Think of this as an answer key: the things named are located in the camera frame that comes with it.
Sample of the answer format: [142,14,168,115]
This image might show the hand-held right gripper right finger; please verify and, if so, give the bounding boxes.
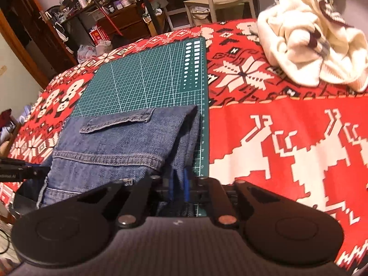
[183,169,286,228]

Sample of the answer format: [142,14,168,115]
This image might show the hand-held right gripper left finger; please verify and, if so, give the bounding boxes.
[76,169,175,228]

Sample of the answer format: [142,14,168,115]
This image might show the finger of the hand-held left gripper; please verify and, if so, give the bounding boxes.
[25,162,51,180]

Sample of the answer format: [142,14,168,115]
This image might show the dark blue denim pants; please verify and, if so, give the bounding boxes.
[36,105,202,217]

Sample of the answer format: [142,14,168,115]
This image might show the red clothes pile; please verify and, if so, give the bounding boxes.
[0,109,16,146]

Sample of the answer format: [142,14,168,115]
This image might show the red patterned blanket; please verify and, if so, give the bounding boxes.
[0,19,368,273]

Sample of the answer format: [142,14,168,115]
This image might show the green cutting mat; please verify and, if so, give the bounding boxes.
[14,37,210,217]

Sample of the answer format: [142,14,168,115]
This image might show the white plastic bag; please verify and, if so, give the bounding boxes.
[77,44,100,64]

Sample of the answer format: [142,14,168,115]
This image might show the white stuffed bag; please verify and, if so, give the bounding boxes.
[95,41,112,55]

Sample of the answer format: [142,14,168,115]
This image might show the brown wooden door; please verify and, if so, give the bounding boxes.
[0,0,79,88]

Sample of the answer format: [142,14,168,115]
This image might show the red cardboard box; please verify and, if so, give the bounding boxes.
[89,26,111,45]

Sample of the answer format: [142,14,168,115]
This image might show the white fabric basket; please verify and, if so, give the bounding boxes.
[191,6,212,25]

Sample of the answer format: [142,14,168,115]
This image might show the brown wooden drawer cabinet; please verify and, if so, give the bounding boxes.
[96,4,150,38]

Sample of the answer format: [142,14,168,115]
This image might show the white drawer unit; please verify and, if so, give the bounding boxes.
[152,0,202,31]

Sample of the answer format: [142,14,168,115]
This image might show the beige plastic chair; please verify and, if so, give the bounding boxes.
[183,0,257,25]

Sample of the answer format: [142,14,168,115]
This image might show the cream knit sweater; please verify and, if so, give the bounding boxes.
[257,0,368,92]

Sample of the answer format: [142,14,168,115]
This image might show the red-handled broom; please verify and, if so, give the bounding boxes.
[93,0,124,36]

